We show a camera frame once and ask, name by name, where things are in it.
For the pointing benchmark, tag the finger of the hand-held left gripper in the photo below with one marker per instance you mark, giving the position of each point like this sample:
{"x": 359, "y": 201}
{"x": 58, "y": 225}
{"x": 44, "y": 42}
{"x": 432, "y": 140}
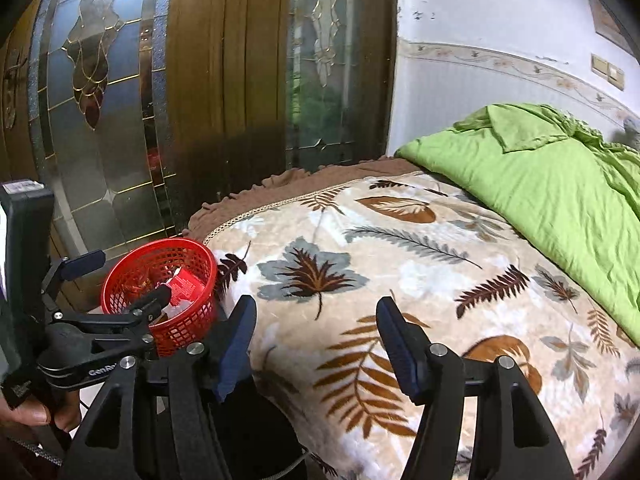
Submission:
{"x": 150, "y": 301}
{"x": 82, "y": 264}

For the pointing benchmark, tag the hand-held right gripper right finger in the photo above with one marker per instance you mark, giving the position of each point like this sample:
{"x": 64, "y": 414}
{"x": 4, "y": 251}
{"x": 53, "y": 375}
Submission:
{"x": 400, "y": 355}

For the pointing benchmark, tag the brown ruffled bed skirt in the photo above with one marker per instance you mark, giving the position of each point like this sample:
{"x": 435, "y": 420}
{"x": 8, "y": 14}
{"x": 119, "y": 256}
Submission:
{"x": 280, "y": 185}

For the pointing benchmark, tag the beige leaf-print blanket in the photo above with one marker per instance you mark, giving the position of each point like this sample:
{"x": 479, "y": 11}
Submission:
{"x": 400, "y": 260}

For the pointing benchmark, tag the person's left hand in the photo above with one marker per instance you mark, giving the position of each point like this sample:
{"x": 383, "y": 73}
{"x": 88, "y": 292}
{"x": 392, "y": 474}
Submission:
{"x": 30, "y": 415}

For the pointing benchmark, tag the framed wall picture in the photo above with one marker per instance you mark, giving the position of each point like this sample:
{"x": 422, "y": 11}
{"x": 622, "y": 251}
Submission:
{"x": 605, "y": 20}

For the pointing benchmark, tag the red and white carton box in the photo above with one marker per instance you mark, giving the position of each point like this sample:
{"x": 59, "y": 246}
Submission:
{"x": 187, "y": 285}

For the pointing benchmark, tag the green quilt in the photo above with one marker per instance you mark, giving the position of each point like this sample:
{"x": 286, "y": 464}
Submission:
{"x": 550, "y": 185}

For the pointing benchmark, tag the red plastic mesh basket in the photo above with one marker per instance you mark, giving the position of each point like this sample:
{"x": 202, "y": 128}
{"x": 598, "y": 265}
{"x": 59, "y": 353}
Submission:
{"x": 190, "y": 325}

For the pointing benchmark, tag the grey pillow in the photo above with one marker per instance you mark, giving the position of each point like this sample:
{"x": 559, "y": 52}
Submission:
{"x": 631, "y": 132}

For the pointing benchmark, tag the gold wall switch plate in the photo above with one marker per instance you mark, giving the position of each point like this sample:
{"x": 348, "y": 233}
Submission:
{"x": 616, "y": 76}
{"x": 599, "y": 64}

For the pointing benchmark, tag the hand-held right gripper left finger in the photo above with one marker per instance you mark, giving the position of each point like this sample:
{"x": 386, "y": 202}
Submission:
{"x": 235, "y": 345}

